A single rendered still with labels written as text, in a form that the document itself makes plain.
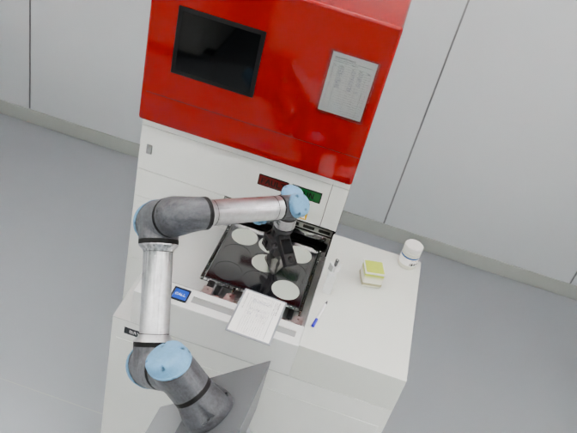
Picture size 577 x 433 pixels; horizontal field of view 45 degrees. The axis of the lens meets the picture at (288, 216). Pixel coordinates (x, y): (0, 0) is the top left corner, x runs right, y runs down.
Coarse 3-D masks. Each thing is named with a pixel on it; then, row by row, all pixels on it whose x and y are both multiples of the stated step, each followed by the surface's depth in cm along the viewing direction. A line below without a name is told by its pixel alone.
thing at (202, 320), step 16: (176, 304) 220; (192, 304) 221; (208, 304) 223; (224, 304) 224; (176, 320) 223; (192, 320) 222; (208, 320) 220; (224, 320) 219; (176, 336) 227; (192, 336) 225; (208, 336) 224; (224, 336) 222; (240, 336) 220; (288, 336) 219; (224, 352) 226; (240, 352) 224; (256, 352) 223; (272, 352) 221; (288, 352) 219; (272, 368) 225; (288, 368) 223
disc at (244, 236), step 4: (236, 232) 265; (240, 232) 266; (244, 232) 267; (248, 232) 267; (252, 232) 268; (232, 236) 263; (236, 236) 263; (240, 236) 264; (244, 236) 264; (248, 236) 265; (252, 236) 266; (256, 236) 266; (236, 240) 262; (240, 240) 262; (244, 240) 263; (248, 240) 263; (252, 240) 264; (256, 240) 264; (244, 244) 261; (248, 244) 261; (252, 244) 262
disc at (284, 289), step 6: (276, 282) 248; (282, 282) 249; (288, 282) 249; (276, 288) 245; (282, 288) 246; (288, 288) 247; (294, 288) 247; (276, 294) 243; (282, 294) 243; (288, 294) 244; (294, 294) 245
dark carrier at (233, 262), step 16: (240, 224) 270; (224, 240) 260; (224, 256) 253; (240, 256) 255; (208, 272) 244; (224, 272) 246; (240, 272) 248; (256, 272) 250; (288, 272) 254; (304, 272) 255; (240, 288) 241; (256, 288) 243; (304, 288) 248
